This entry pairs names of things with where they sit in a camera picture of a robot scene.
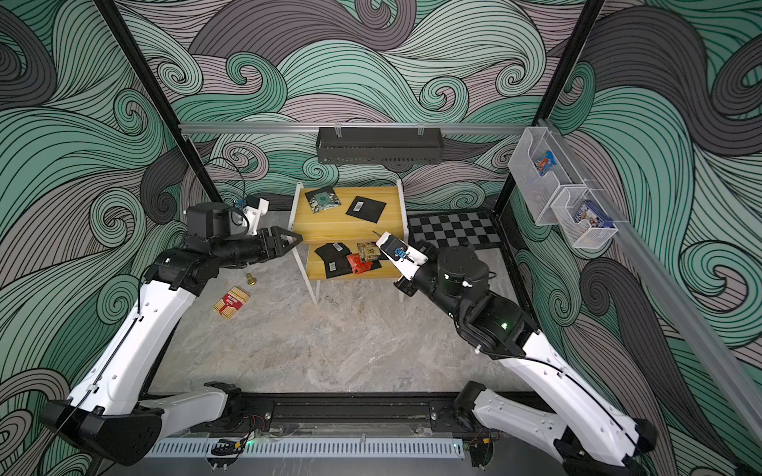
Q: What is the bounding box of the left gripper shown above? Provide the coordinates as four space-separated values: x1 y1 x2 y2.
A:
211 228 302 272

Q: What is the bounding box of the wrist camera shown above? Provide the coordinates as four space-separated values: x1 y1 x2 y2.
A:
240 196 269 236
376 232 429 281

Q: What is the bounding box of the white slotted cable duct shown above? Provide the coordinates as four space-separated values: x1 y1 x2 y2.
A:
147 436 466 462

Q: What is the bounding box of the white wooden two-tier shelf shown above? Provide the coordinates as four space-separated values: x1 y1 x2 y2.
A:
288 180 409 303

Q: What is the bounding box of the red striped box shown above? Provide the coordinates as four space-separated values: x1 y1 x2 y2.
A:
214 287 250 319

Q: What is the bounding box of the black tea bag lower left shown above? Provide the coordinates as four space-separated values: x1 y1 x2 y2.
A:
315 242 352 265

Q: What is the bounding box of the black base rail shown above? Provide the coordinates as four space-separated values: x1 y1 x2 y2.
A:
189 392 487 438

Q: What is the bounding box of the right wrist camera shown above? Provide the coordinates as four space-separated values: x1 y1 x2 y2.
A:
376 232 429 281

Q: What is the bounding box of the black wall tray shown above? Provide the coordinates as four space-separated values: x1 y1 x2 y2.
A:
316 128 445 167

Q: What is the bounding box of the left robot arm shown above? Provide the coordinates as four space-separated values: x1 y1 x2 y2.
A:
41 200 303 466

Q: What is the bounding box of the red tea bag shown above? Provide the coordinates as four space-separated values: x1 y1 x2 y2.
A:
346 254 374 275

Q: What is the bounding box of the checkered board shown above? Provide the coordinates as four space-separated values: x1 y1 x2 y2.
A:
408 210 501 249

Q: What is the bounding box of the black tea bag lower front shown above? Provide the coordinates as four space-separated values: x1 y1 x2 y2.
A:
323 256 353 279

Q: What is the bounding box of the clear wall bin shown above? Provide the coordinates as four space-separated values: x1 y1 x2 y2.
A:
509 127 587 226
551 186 617 251

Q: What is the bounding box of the black tea bag with barcode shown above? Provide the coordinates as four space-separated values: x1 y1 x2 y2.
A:
345 196 387 223

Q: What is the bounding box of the aluminium wall rail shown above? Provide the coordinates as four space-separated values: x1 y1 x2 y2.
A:
179 121 528 136

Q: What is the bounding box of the clear wall bin lower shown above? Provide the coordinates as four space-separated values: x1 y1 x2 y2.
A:
551 186 617 251

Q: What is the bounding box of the oolong tea bag lower shelf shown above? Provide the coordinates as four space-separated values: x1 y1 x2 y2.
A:
357 241 381 263

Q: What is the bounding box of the jasmine tea bag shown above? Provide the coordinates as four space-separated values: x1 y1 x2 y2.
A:
305 186 341 213

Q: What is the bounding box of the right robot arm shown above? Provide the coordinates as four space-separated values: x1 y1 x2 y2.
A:
377 234 658 475

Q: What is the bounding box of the clear wall bin upper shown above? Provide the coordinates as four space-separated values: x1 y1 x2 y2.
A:
509 127 587 226

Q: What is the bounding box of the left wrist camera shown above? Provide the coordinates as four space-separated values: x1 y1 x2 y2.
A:
240 196 269 236

